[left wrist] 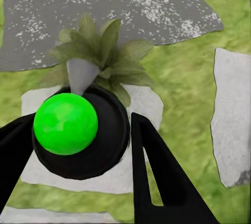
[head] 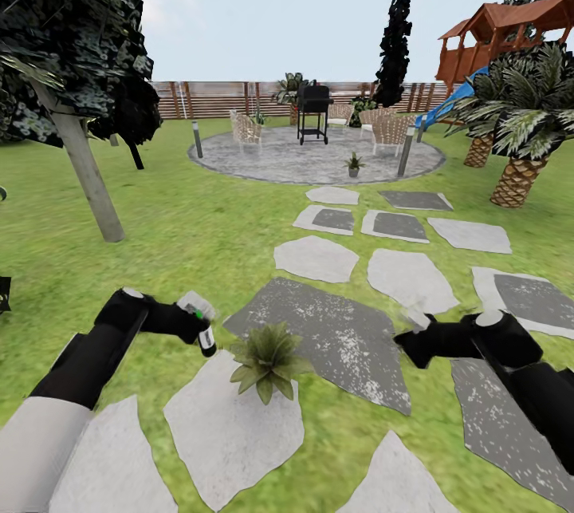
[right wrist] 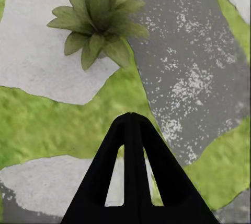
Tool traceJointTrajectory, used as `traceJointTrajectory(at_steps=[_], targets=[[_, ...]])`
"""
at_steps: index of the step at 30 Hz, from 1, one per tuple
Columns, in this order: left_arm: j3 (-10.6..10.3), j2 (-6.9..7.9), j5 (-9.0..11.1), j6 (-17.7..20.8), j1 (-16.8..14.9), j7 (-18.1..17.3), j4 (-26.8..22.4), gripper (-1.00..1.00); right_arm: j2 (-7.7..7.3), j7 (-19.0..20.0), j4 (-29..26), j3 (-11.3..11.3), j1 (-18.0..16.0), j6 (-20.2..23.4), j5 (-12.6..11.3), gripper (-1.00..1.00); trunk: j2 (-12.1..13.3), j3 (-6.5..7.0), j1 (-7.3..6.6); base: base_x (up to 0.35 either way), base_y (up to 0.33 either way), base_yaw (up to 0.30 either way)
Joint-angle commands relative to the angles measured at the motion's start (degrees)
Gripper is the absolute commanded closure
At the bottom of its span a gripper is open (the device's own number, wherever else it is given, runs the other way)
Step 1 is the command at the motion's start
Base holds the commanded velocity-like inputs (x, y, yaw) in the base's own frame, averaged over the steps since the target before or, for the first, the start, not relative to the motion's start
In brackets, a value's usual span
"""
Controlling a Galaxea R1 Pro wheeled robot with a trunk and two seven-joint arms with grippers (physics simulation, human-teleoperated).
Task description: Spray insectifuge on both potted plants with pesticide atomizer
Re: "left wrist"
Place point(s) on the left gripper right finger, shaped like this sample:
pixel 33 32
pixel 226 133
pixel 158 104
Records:
pixel 182 202

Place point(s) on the insectifuge atomizer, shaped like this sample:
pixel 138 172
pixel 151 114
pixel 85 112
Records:
pixel 83 130

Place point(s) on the pot plant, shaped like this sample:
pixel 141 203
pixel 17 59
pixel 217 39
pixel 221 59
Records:
pixel 117 65

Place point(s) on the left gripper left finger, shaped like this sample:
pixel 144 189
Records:
pixel 15 150

